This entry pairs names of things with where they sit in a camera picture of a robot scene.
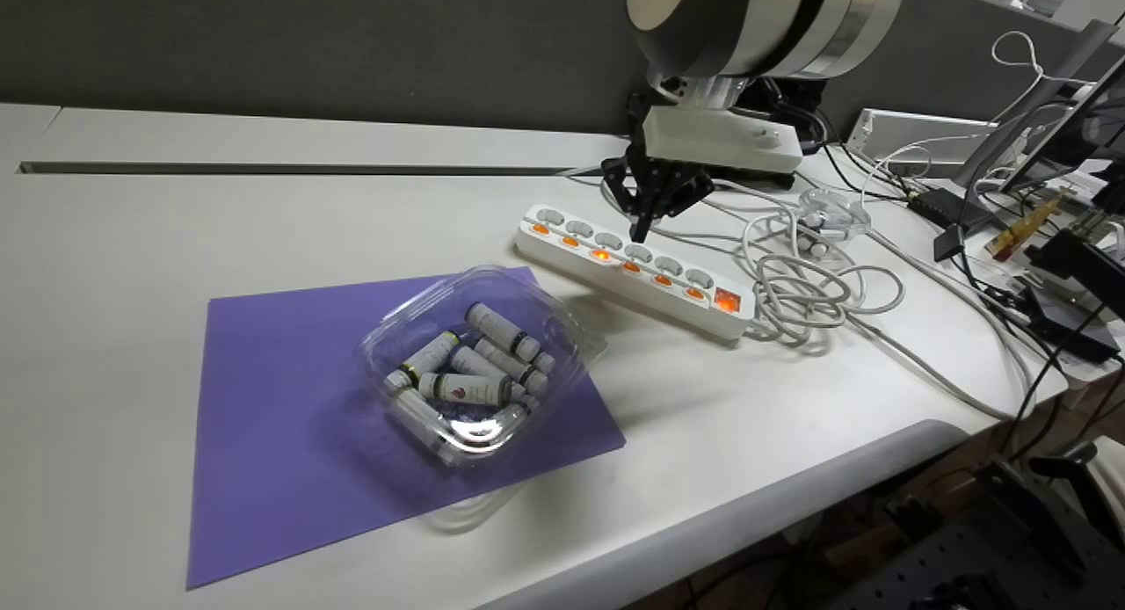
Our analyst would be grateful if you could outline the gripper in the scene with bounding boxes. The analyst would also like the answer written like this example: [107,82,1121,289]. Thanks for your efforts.
[601,94,715,243]

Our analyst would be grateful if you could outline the white power strip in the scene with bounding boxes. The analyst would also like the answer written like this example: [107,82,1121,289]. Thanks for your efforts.
[515,203,758,344]

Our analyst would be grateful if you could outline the clear round plastic lid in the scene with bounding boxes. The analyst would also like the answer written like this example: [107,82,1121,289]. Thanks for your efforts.
[798,187,873,243]

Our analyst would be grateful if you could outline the small white vial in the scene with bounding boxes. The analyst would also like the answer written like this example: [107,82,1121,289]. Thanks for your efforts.
[465,301,542,363]
[383,370,465,460]
[475,337,557,375]
[417,371,514,408]
[399,330,462,385]
[447,344,549,396]

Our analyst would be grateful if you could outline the clear plastic container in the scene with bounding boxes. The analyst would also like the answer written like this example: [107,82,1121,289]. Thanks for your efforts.
[355,265,609,468]

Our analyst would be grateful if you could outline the small black box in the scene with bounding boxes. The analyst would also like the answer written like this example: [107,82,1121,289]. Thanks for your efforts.
[908,186,970,230]

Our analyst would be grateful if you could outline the yellow clear block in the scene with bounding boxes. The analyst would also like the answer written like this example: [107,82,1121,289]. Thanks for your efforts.
[986,195,1063,261]

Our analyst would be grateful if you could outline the monitor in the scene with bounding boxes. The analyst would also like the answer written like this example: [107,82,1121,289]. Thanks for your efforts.
[954,19,1125,196]

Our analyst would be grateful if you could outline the purple paper sheet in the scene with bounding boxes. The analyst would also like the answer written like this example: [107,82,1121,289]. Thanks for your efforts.
[185,266,628,592]

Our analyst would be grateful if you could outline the black power brick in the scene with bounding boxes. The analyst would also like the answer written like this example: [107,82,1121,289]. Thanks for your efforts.
[1018,285,1123,366]

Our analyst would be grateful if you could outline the office chair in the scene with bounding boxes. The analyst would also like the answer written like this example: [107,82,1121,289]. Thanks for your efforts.
[971,441,1125,586]

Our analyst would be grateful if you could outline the coil of white cable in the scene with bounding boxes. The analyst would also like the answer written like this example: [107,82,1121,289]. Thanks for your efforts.
[741,207,907,345]

